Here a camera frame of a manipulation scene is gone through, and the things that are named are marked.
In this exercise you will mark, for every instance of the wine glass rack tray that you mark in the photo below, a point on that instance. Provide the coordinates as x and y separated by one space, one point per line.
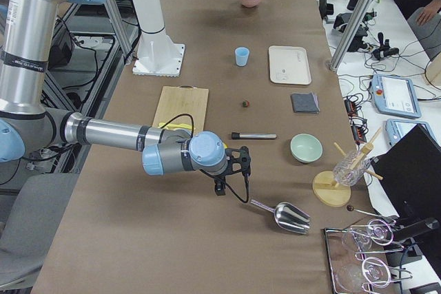
357 261

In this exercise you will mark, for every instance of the mint green bowl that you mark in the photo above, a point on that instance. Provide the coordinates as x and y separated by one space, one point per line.
306 148

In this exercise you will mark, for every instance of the blue teach pendant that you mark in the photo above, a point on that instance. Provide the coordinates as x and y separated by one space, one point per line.
396 129
394 95

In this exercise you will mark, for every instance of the steel ice scoop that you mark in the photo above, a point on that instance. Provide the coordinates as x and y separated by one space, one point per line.
287 216

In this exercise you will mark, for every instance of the black laptop monitor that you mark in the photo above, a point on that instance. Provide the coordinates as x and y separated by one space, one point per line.
410 185

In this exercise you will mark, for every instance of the light blue plastic cup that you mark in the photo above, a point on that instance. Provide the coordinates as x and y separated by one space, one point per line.
241 56

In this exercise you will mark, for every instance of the yellow plastic knife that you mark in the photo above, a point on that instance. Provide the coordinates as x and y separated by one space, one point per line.
173 126

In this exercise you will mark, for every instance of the clear glass on stand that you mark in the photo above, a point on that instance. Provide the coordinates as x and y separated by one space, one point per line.
351 168

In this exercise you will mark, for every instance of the blue teach pendant far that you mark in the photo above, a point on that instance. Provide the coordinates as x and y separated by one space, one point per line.
394 95

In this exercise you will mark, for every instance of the cream rabbit tray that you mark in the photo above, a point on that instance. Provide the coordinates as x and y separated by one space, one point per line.
289 65

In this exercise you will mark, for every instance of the blue teach pendant near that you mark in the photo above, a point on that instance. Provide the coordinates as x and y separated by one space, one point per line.
396 129

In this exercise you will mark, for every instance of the grey folded cloth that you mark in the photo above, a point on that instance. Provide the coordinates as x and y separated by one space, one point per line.
305 103

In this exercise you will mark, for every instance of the grey office chair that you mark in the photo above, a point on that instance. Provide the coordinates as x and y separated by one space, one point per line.
31 227

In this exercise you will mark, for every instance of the bamboo cutting board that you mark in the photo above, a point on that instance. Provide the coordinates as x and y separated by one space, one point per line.
182 100

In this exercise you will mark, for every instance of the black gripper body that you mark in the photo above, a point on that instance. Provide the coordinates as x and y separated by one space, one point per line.
219 186

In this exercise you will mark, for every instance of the aluminium frame post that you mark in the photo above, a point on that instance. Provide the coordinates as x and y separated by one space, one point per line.
349 33

